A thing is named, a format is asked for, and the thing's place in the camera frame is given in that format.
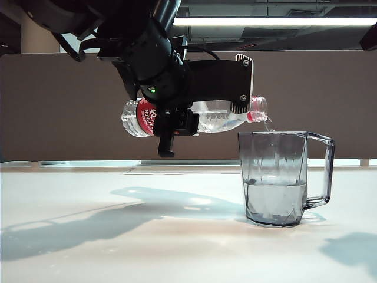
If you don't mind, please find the clear water bottle red label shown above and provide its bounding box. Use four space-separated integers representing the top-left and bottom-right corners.
120 94 269 139

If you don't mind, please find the white desk cable slot cover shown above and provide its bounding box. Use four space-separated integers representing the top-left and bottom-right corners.
123 166 240 175

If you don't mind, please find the black camera cable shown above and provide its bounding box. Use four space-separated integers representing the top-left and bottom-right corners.
187 45 220 61

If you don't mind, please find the silver finned wrist camera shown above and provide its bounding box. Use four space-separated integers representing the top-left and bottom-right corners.
229 54 254 115

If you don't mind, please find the long white ceiling light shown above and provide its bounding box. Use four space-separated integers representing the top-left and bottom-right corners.
173 17 377 27

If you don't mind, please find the beige building pillar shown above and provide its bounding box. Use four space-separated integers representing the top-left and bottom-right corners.
19 20 61 54

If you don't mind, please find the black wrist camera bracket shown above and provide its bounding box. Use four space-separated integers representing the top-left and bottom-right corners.
187 58 253 108

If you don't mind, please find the grey transparent plastic handled cup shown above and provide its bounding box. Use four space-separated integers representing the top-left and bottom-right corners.
237 131 336 228

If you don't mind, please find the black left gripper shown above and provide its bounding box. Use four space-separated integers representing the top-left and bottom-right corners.
138 63 201 157

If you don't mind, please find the brown desk partition panel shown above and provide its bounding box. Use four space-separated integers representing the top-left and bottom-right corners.
0 52 377 162

